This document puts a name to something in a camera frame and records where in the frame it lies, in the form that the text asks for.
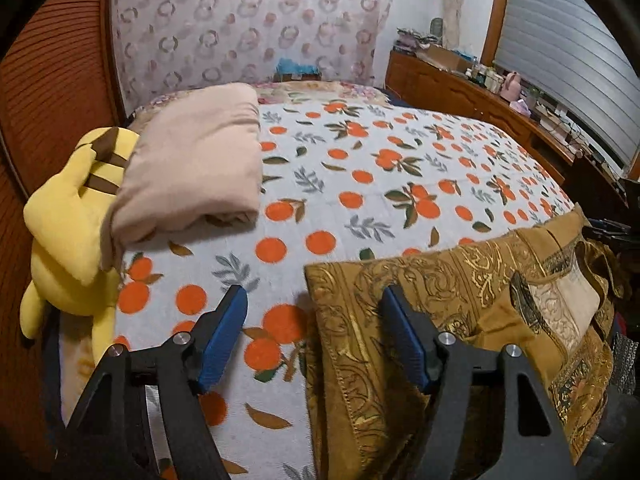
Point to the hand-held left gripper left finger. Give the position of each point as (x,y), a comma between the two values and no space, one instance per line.
(220,340)

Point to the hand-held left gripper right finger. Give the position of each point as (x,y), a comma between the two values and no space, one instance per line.
(407,340)

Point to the brown patterned garment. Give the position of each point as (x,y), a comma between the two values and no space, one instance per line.
(450,285)

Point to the stack of folded clothes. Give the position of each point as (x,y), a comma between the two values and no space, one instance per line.
(412,40)

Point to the orange fruit print blanket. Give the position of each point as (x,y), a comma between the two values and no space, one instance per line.
(350,195)

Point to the beige folded pillow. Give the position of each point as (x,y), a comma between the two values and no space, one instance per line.
(190,160)

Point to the yellow plush toy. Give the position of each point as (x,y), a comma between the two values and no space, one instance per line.
(65,220)

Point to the dark blue bedsheet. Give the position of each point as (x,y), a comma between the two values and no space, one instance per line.
(395,97)

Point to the wooden sideboard cabinet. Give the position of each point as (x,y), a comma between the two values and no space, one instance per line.
(450,90)

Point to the pink tissue pack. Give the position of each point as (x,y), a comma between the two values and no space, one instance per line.
(521,107)

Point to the floral quilt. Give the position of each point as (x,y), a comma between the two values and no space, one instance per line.
(320,91)

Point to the small brown box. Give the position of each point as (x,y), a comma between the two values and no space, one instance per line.
(297,77)

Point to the blue cloth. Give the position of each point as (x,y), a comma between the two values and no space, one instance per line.
(297,66)

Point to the cardboard box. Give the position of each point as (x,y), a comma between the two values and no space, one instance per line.
(445,57)

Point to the wooden louvered wardrobe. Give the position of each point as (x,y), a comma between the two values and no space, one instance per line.
(50,85)

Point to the grey window blind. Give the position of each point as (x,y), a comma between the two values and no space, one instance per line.
(565,35)

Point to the beige lace window curtain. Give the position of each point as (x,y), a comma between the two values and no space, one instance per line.
(456,0)

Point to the wooden window frame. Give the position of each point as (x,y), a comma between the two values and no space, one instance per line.
(495,10)

